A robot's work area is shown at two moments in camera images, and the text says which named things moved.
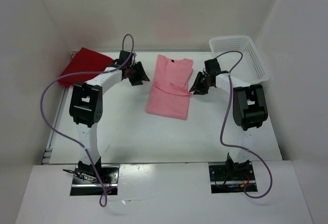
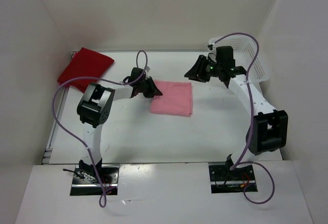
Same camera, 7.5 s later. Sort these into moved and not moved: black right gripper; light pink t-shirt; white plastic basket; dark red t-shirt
Moved: light pink t-shirt; black right gripper
Not moved: white plastic basket; dark red t-shirt
